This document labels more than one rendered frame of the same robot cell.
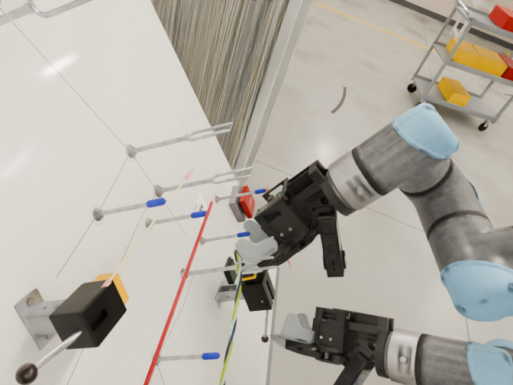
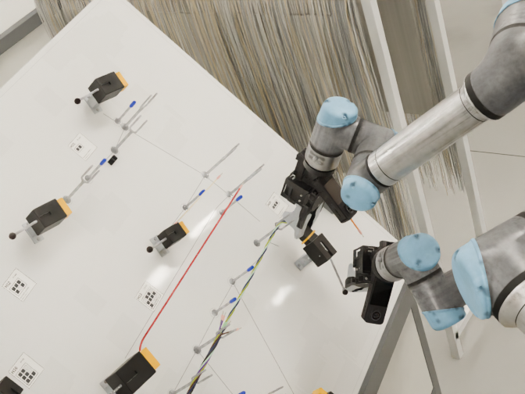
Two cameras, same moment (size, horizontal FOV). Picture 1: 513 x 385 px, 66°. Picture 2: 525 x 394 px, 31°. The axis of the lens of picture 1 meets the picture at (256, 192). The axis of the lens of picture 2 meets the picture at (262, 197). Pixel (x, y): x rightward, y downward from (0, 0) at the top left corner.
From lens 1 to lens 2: 165 cm
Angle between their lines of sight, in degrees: 35
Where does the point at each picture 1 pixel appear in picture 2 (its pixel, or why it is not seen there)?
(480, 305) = (349, 199)
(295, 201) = (298, 177)
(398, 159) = (320, 134)
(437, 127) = (326, 111)
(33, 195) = (151, 200)
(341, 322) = (362, 253)
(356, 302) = not seen: outside the picture
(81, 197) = (175, 200)
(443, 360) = (391, 249)
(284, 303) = not seen: outside the picture
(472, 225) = (356, 159)
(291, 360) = not seen: outside the picture
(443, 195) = (358, 146)
